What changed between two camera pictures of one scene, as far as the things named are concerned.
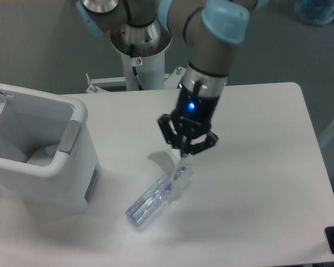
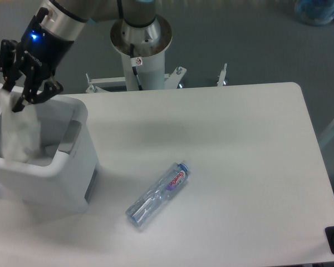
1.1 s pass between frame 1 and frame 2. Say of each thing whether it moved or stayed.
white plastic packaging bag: moved
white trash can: stayed
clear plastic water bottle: stayed
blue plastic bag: stayed
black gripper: moved
